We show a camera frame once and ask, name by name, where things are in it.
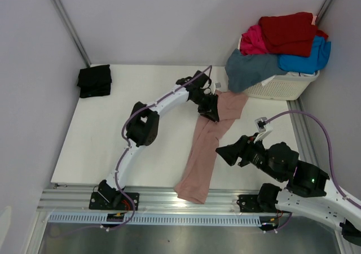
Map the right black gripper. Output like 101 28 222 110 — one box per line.
214 132 283 182

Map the pink t shirt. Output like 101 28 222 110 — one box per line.
174 91 248 204

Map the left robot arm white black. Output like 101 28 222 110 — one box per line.
96 66 219 209

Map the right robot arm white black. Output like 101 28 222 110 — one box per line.
216 135 360 246

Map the grey blue t shirt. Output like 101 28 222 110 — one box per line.
225 49 288 93

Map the magenta t shirt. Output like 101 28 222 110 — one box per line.
239 25 270 55

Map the white laundry basket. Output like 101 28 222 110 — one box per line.
244 71 320 100

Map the white t shirt in basket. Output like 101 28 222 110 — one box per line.
287 71 319 78

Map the dark red t shirt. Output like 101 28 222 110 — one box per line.
258 12 328 57

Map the folded black t shirt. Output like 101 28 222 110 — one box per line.
77 64 112 98

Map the bright blue t shirt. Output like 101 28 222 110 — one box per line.
276 35 332 75

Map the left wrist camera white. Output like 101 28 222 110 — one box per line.
211 82 222 93

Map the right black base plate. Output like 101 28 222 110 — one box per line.
236 194 277 213

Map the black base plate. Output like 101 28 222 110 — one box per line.
236 194 277 213
89 192 140 211

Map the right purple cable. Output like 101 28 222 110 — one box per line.
262 110 361 233

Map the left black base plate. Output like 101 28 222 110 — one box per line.
89 192 140 211

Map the white slotted cable duct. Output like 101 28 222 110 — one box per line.
47 212 261 227

